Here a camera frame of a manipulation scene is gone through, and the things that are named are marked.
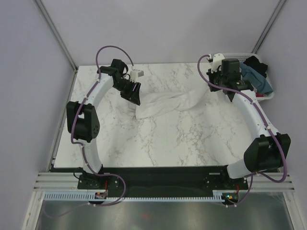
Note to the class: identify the teal blue t-shirt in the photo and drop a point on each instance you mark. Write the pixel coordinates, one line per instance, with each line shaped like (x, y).
(258, 81)

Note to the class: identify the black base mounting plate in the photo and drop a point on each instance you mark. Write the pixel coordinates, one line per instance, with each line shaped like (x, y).
(162, 181)

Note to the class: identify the aluminium rail frame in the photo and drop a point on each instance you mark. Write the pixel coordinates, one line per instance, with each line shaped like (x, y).
(65, 181)

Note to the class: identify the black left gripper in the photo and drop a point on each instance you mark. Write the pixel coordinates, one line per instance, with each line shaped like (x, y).
(135, 98)

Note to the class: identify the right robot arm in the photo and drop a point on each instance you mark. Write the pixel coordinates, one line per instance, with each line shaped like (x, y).
(269, 147)

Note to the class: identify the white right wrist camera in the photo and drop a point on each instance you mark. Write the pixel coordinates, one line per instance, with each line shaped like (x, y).
(215, 61)

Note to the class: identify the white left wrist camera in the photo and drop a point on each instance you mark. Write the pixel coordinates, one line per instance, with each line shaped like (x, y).
(135, 74)

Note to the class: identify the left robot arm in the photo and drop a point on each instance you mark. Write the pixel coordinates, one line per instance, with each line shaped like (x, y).
(82, 119)

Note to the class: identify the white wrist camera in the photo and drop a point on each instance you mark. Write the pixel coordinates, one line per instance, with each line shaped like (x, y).
(135, 74)
(215, 61)

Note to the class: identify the white slotted cable duct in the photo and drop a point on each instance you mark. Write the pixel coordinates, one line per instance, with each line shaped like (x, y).
(97, 197)

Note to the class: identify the black t-shirt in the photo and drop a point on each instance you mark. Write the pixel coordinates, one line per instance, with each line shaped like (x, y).
(258, 66)

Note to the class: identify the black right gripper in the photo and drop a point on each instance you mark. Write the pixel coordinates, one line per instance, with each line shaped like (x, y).
(211, 75)

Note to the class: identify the white t-shirt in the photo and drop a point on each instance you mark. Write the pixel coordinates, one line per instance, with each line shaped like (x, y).
(160, 103)

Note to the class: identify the white plastic laundry basket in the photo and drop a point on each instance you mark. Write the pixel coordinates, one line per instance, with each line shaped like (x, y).
(242, 57)

